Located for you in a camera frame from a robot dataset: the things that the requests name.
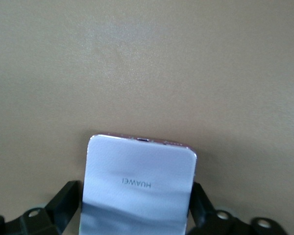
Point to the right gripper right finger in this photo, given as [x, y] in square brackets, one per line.
[202, 206]

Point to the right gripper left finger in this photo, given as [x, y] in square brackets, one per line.
[63, 203]

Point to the white flip phone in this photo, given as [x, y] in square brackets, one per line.
[137, 166]

